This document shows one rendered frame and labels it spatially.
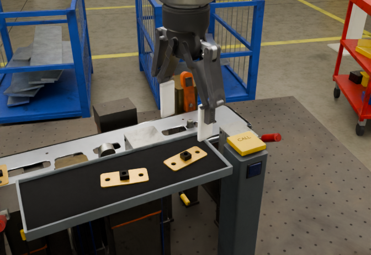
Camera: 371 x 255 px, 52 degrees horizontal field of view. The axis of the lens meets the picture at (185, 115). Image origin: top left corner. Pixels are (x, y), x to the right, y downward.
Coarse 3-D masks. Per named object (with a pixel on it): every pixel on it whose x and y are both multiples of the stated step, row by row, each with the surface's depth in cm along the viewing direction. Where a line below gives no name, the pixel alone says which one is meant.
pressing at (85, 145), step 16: (192, 112) 123; (224, 112) 123; (128, 128) 115; (160, 128) 115; (192, 128) 115; (64, 144) 107; (80, 144) 107; (96, 144) 107; (112, 144) 108; (0, 160) 101; (16, 160) 101; (32, 160) 101; (48, 160) 101; (16, 176) 95
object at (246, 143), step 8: (232, 136) 81; (240, 136) 81; (248, 136) 81; (256, 136) 81; (232, 144) 79; (240, 144) 79; (248, 144) 79; (256, 144) 79; (264, 144) 79; (240, 152) 77; (248, 152) 78
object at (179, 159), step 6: (186, 150) 76; (192, 150) 76; (198, 150) 76; (174, 156) 75; (180, 156) 74; (186, 156) 73; (192, 156) 75; (198, 156) 75; (204, 156) 75; (168, 162) 73; (174, 162) 73; (180, 162) 73; (186, 162) 73; (192, 162) 73; (174, 168) 71; (180, 168) 71
